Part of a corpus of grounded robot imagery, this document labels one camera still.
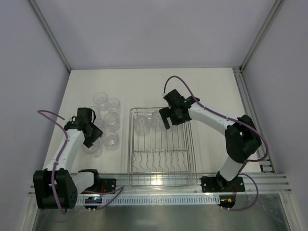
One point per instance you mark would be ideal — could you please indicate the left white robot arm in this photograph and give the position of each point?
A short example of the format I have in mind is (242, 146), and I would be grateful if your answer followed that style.
(54, 186)

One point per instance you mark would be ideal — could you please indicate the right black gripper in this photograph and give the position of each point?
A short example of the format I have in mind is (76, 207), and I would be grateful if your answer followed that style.
(169, 116)

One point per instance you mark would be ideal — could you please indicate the left controller board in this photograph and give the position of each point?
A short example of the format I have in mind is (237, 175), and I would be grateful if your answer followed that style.
(92, 203)

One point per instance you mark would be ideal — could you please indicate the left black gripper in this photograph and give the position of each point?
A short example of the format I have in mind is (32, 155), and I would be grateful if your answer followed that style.
(93, 135)

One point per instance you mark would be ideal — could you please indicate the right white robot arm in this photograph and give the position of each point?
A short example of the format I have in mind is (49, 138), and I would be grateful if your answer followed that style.
(240, 135)

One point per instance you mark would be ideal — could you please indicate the wire dish rack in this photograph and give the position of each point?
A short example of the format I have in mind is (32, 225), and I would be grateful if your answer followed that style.
(160, 151)

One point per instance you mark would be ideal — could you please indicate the slotted cable duct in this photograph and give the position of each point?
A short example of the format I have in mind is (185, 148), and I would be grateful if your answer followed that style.
(155, 200)

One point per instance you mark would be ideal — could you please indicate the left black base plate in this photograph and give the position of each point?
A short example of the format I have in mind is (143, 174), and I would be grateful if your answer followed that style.
(106, 185)

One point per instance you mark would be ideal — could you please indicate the controller board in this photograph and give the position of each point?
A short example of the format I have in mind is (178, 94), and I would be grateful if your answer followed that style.
(92, 203)
(227, 201)

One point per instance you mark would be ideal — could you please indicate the clear plastic cup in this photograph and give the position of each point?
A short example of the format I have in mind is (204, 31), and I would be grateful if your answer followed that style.
(111, 140)
(112, 121)
(95, 150)
(113, 105)
(156, 121)
(100, 99)
(99, 123)
(96, 111)
(142, 125)

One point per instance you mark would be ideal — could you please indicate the right controller board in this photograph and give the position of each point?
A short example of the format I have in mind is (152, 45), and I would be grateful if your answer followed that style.
(227, 201)

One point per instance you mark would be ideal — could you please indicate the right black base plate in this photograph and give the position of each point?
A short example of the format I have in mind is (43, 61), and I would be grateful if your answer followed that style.
(213, 184)

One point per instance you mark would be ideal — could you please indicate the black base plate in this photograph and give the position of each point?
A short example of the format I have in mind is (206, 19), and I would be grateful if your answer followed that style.
(106, 185)
(213, 184)

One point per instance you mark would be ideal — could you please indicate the aluminium frame rail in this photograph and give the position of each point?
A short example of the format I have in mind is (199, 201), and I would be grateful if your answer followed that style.
(176, 183)

